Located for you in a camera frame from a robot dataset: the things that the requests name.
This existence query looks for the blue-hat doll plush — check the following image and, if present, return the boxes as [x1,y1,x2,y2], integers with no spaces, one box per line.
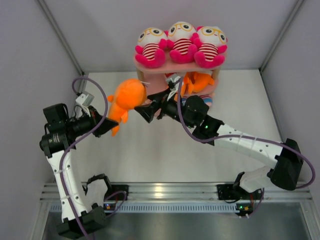
[201,93,215,107]

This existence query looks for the white slotted cable duct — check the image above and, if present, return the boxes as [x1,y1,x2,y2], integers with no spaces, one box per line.
[49,201,253,214]

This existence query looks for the black-haired doll plush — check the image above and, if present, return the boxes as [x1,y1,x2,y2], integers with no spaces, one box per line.
[181,97,187,106]

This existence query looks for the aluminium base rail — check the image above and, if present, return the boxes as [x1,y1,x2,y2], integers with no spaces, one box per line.
[39,181,313,202]

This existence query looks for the pink panda plush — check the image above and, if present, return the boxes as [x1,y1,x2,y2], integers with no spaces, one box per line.
[192,26,228,69]
[134,27,168,69]
[165,21,198,64]

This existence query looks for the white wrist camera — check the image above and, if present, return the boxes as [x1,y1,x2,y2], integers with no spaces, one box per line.
[165,73,181,100]
[75,91,95,109]

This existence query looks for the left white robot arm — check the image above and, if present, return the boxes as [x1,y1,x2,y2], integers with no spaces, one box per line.
[39,103,118,240]

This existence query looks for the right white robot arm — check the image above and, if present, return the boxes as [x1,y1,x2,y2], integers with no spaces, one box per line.
[134,92,304,199]

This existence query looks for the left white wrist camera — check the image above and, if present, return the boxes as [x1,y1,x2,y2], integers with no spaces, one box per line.
[75,91,95,109]

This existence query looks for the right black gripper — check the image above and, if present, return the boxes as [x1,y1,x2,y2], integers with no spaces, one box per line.
[134,88,195,130]

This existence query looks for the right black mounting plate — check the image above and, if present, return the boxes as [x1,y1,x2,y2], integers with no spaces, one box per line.
[216,184,262,202]

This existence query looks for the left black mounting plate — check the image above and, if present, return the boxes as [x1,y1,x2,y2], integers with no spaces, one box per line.
[110,184,129,201]

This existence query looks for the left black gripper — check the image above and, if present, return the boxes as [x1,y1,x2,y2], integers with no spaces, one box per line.
[65,105,118,138]

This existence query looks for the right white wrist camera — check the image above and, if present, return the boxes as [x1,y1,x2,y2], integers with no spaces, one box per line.
[165,73,181,100]

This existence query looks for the pink three-tier shelf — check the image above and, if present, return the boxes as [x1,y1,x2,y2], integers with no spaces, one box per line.
[133,50,221,98]

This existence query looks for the orange shark plush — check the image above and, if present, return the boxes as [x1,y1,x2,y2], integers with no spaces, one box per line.
[107,78,147,137]
[164,71,193,101]
[189,71,215,93]

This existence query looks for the black mounting plate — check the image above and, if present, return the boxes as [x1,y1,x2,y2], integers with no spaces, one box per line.
[216,184,262,202]
[110,184,129,201]

